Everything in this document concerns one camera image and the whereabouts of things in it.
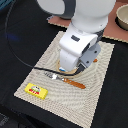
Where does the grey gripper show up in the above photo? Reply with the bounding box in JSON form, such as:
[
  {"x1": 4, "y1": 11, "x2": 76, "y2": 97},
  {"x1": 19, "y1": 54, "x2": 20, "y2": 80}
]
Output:
[{"x1": 78, "y1": 43, "x2": 101, "y2": 69}]

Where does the yellow butter box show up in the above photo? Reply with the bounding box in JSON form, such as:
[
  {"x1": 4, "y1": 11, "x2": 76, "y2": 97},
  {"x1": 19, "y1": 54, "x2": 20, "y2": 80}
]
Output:
[{"x1": 24, "y1": 83, "x2": 48, "y2": 99}]

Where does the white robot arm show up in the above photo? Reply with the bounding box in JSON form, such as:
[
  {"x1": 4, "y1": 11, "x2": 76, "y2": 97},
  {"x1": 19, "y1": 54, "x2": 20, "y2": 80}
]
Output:
[{"x1": 37, "y1": 0, "x2": 116, "y2": 71}]

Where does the round wooden plate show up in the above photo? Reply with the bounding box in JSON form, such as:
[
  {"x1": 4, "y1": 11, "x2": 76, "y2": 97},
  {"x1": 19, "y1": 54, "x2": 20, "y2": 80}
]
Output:
[{"x1": 56, "y1": 60, "x2": 84, "y2": 74}]

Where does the woven beige placemat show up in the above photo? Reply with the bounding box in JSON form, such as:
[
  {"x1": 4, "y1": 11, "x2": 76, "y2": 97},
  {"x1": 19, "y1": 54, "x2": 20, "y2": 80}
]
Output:
[{"x1": 13, "y1": 30, "x2": 116, "y2": 128}]

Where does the cream bowl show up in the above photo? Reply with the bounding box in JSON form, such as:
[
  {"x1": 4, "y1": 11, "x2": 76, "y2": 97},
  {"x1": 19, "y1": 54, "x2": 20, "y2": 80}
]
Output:
[{"x1": 116, "y1": 4, "x2": 128, "y2": 31}]

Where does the fork with wooden handle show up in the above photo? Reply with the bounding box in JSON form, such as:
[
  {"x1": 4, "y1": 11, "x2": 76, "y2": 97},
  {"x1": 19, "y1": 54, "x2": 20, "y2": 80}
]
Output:
[{"x1": 44, "y1": 72, "x2": 86, "y2": 89}]

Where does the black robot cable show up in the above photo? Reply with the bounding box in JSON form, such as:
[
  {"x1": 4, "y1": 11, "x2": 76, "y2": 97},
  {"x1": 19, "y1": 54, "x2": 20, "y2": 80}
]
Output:
[{"x1": 4, "y1": 0, "x2": 84, "y2": 78}]

